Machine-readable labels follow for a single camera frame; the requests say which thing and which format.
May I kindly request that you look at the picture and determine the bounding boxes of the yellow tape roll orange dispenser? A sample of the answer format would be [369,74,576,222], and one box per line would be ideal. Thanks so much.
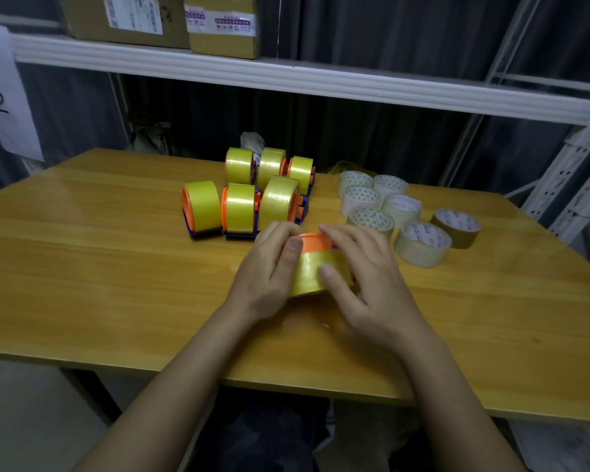
[289,232,356,298]

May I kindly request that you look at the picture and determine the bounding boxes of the cluster of yellow tape dispensers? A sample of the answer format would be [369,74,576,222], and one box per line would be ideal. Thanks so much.
[180,147,317,240]

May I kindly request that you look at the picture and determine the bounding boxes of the white diagonal rack brace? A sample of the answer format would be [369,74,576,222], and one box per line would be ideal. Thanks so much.
[439,0,539,188]

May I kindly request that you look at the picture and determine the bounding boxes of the white paper sign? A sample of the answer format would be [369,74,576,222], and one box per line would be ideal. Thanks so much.
[0,21,45,163]

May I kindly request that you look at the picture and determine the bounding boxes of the person's right hand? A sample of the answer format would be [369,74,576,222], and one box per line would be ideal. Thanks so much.
[317,222,434,355]

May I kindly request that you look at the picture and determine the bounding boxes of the white perforated rack upright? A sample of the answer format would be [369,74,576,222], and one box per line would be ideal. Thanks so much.
[520,79,590,244]

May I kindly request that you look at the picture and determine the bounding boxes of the person's left hand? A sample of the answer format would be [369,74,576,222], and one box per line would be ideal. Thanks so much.
[225,221,305,324]

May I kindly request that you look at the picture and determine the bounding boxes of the person's left forearm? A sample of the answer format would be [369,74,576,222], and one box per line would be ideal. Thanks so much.
[73,304,256,472]

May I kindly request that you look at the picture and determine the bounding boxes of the brown tape roll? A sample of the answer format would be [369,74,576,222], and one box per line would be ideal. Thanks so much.
[430,207,482,250]

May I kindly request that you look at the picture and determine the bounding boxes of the cluster of cream tape rolls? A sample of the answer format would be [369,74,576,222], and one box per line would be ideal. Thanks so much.
[337,170,453,269]

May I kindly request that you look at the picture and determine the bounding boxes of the crumpled grey packaging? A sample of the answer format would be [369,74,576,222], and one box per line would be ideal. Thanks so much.
[129,122,174,156]

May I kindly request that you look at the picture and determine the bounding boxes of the person's right forearm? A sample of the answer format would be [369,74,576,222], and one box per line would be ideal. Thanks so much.
[397,329,528,472]

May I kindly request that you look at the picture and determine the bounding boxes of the person's legs dark trousers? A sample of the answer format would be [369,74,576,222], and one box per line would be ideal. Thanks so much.
[186,387,333,472]

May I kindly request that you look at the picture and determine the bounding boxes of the dark table leg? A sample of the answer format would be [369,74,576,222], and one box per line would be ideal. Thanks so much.
[58,367,125,424]

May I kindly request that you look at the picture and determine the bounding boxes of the large cardboard box white label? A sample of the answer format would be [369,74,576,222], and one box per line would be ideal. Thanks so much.
[58,0,191,50]

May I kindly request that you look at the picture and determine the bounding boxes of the crumpled clear plastic bag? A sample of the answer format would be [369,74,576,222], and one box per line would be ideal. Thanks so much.
[240,131,267,158]

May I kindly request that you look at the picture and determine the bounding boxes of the small cardboard box purple-striped label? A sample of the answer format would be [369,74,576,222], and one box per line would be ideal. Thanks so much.
[183,0,262,60]

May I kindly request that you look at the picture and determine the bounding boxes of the white shelf board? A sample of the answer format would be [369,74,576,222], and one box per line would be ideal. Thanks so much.
[11,33,590,126]

